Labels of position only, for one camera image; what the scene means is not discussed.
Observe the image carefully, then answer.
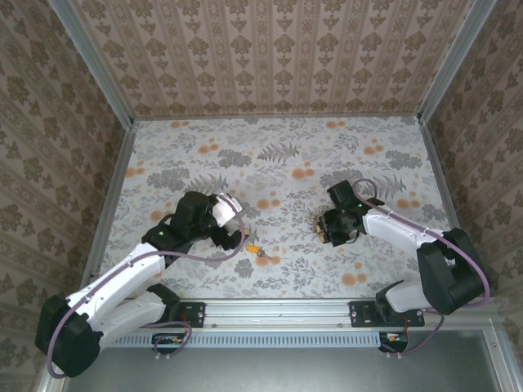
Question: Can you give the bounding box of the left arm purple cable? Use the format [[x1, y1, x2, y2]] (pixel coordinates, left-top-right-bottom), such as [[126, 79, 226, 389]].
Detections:
[[45, 194, 246, 379]]

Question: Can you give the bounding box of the aluminium mounting rail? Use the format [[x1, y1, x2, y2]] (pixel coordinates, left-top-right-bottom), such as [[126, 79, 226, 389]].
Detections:
[[203, 300, 352, 331]]

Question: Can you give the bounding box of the aluminium table side rail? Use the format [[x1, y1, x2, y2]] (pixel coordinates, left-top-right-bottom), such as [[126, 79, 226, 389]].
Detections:
[[79, 122, 138, 291], [418, 120, 471, 246]]

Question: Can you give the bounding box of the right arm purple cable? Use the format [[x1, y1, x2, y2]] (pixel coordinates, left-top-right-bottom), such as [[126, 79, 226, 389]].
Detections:
[[351, 178, 491, 307]]

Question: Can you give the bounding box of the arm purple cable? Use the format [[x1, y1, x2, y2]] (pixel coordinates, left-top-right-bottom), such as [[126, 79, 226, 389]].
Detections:
[[351, 178, 491, 307], [45, 194, 246, 379]]

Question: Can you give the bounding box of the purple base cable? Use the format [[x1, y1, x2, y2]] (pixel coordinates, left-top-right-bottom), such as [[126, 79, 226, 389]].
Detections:
[[382, 316, 446, 356], [153, 320, 193, 360]]

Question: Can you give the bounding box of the grey metal panel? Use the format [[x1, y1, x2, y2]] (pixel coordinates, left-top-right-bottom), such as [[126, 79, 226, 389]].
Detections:
[[40, 330, 520, 392]]

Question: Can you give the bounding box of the slotted grey cable duct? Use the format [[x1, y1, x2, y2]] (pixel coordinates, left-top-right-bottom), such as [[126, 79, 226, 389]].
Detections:
[[108, 331, 383, 349]]

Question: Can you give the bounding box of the aluminium corner post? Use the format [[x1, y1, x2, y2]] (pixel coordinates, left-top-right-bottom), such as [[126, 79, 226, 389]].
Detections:
[[47, 0, 136, 127], [416, 0, 499, 126]]

